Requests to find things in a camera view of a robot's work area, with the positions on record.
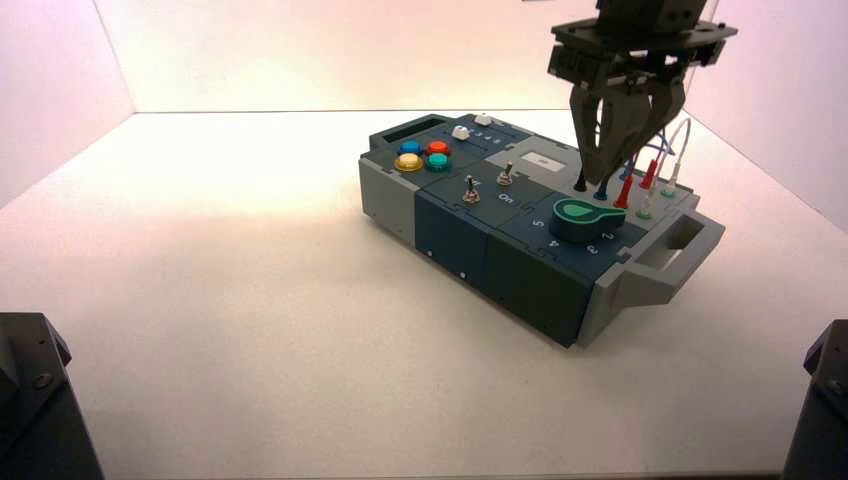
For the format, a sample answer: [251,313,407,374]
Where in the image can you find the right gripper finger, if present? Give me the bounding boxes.
[598,79,688,187]
[569,84,608,187]

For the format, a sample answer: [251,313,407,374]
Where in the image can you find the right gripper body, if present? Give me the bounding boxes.
[547,0,739,94]

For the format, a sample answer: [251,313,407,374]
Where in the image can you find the green teardrop rotary knob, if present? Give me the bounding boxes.
[551,198,628,244]

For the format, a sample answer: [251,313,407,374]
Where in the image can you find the small white display screen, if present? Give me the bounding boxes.
[520,151,566,173]

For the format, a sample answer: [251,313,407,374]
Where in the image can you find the blue grey control box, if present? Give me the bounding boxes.
[358,113,727,349]

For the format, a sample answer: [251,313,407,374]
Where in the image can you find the red jumper cable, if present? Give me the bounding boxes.
[613,153,662,211]

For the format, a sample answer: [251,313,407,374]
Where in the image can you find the white jumper cable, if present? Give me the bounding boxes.
[635,117,693,221]

